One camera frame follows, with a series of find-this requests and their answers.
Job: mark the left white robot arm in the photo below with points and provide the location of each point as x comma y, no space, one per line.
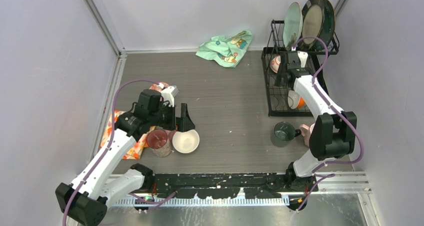
87,198

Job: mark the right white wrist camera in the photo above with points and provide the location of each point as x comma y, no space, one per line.
302,58

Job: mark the pale pink mug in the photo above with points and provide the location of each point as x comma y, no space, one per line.
306,133

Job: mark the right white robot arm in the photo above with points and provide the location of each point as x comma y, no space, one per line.
332,136

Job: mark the black rimmed cream plate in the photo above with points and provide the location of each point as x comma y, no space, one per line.
313,19

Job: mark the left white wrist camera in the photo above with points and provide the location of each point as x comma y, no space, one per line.
168,95

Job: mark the white bowl orange outside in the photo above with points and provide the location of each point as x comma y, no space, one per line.
295,101

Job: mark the mint green flower plate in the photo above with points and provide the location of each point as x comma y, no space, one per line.
293,25

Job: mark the white ceramic bowl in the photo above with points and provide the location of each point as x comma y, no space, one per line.
186,142

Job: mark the mint green cartoon cloth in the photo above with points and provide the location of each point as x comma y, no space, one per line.
227,52

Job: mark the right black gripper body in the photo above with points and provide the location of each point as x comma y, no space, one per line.
279,80

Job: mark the dark green mug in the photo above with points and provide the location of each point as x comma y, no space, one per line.
283,133

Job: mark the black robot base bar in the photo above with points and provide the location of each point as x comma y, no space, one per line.
227,185

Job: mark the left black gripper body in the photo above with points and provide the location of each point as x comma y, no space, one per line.
165,116

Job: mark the orange coral pattern bowl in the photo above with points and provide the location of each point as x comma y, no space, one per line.
275,63

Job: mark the dark blue floral plate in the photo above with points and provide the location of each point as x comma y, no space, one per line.
328,26

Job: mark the pink glass mug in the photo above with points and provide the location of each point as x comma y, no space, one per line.
160,142

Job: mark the black wire dish rack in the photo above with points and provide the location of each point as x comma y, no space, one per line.
277,97

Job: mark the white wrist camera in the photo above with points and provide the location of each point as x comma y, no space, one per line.
168,95
302,58

